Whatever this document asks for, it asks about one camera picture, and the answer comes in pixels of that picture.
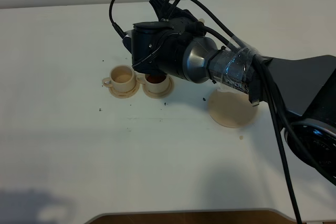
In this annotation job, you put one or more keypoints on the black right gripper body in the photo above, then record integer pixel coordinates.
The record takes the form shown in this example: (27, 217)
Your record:
(171, 19)

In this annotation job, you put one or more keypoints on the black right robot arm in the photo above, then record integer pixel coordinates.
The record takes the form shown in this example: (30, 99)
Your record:
(300, 93)

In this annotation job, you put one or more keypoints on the beige teapot saucer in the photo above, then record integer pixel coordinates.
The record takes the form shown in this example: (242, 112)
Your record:
(232, 110)

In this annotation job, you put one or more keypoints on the right beige teacup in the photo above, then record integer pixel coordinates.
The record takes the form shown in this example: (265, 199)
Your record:
(153, 84)

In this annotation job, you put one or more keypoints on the beige teacup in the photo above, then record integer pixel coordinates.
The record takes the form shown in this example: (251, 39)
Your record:
(121, 79)
(153, 84)

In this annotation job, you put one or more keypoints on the right cup saucer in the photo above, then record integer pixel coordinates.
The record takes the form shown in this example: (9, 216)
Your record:
(166, 93)

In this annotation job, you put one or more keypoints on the cup saucer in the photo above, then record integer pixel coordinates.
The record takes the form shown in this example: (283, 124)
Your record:
(166, 93)
(124, 95)

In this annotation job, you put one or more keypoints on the left beige teacup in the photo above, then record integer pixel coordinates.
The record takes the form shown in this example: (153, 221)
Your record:
(121, 79)

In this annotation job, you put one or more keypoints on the left cup saucer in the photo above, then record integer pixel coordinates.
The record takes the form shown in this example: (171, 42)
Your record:
(124, 95)

